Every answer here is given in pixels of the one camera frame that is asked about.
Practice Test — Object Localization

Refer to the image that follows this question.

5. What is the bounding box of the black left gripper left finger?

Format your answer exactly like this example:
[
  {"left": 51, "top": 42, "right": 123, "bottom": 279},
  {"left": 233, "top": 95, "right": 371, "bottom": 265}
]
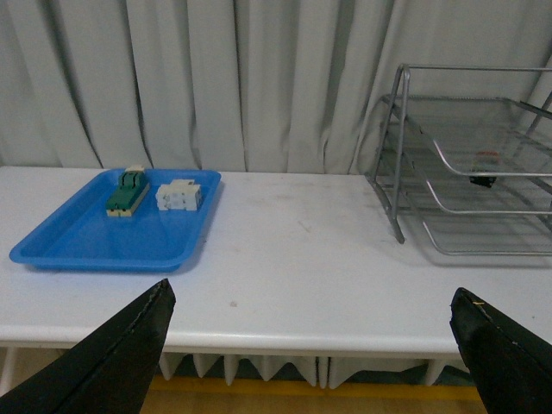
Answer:
[{"left": 1, "top": 279, "right": 176, "bottom": 413}]

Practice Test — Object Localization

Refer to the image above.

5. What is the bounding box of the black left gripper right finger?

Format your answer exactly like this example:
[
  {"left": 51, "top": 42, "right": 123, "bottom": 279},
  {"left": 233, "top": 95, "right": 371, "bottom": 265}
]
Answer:
[{"left": 450, "top": 287, "right": 551, "bottom": 413}]

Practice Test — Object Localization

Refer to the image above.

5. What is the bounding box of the red emergency stop button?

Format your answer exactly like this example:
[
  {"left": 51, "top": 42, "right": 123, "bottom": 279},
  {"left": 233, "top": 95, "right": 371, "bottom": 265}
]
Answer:
[{"left": 469, "top": 151, "right": 499, "bottom": 188}]

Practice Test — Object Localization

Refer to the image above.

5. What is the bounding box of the blue plastic tray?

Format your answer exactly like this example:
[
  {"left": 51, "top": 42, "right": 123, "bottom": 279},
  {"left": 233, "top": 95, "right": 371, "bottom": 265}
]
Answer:
[{"left": 9, "top": 169, "right": 221, "bottom": 273}]

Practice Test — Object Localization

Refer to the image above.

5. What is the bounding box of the white circuit breaker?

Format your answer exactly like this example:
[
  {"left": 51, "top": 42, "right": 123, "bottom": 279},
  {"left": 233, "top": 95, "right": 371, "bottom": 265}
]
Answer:
[{"left": 156, "top": 179, "right": 203, "bottom": 211}]

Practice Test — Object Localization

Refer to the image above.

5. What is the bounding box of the white curtain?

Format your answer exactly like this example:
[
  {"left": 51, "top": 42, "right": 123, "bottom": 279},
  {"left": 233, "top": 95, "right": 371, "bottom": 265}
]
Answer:
[{"left": 1, "top": 1, "right": 551, "bottom": 174}]

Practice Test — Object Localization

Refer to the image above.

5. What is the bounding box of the silver wire mesh rack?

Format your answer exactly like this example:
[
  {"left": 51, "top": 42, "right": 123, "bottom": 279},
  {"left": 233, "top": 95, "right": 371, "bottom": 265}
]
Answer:
[{"left": 367, "top": 64, "right": 551, "bottom": 256}]

